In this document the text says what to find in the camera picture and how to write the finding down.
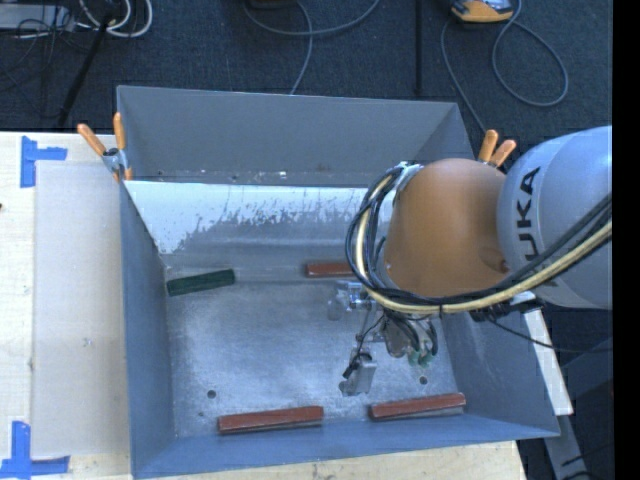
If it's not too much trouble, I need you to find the red-brown flat block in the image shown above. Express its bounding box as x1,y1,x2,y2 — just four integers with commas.
368,392,468,423
217,405,326,436
304,261,357,279

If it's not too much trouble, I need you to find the dark green flat block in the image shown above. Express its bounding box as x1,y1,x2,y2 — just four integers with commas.
166,268,237,298

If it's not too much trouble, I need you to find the grey metal bin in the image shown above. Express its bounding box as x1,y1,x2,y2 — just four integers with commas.
115,85,562,480

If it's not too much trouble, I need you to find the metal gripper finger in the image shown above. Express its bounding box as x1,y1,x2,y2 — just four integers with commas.
327,280,376,322
338,348,379,397

